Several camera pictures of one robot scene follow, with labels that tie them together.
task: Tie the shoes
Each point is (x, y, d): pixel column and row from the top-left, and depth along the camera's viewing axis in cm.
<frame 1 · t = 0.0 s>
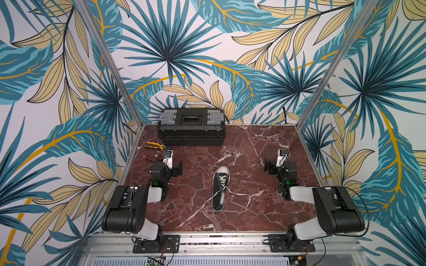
left hand: (173, 160, 93), fingers open
right hand: (275, 158, 93), fingers open
black grey plastic toolbox: (192, 126, 96), point 18 cm above the table
yellow handled pliers: (161, 146, 109), on the table
black white canvas sneaker: (221, 179, 92), point 4 cm above the table

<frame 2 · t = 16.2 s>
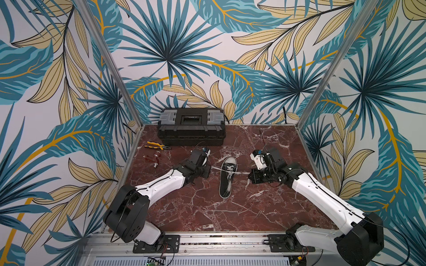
left hand: (205, 168, 88), fingers closed
right hand: (249, 175, 80), fingers closed
black white canvas sneaker: (228, 169, 96), point 3 cm above the table
the other named things where they were.

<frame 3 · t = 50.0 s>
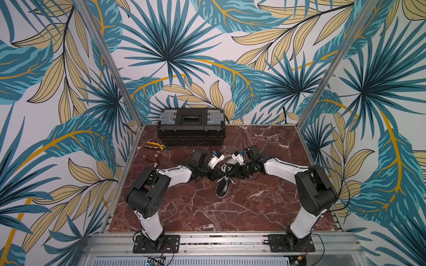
left hand: (224, 175, 88), fingers closed
right hand: (228, 175, 89), fingers open
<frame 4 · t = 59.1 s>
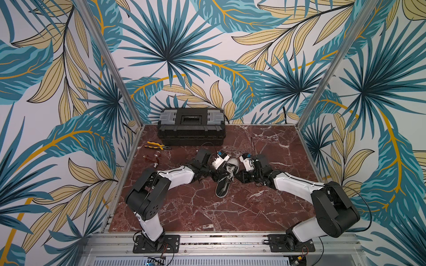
left hand: (227, 175, 86), fingers closed
right hand: (236, 174, 89), fingers closed
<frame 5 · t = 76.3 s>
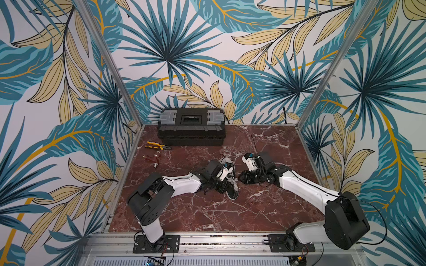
left hand: (228, 187, 87), fingers open
right hand: (240, 177, 85), fingers open
black white canvas sneaker: (232, 193, 86), point 5 cm above the table
the other named things where they were.

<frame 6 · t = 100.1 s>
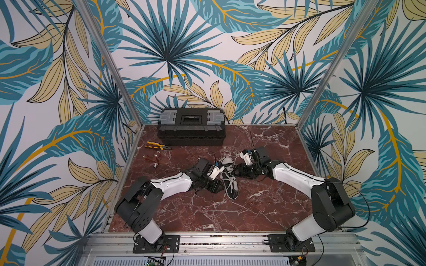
left hand: (219, 187, 86), fingers open
right hand: (235, 172, 88), fingers open
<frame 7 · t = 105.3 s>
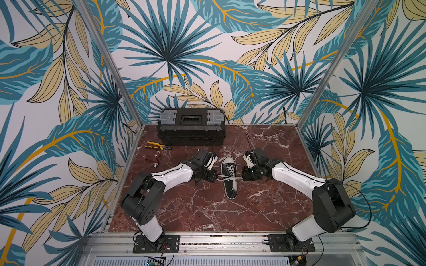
left hand: (213, 177, 90), fingers open
right hand: (242, 175, 89), fingers closed
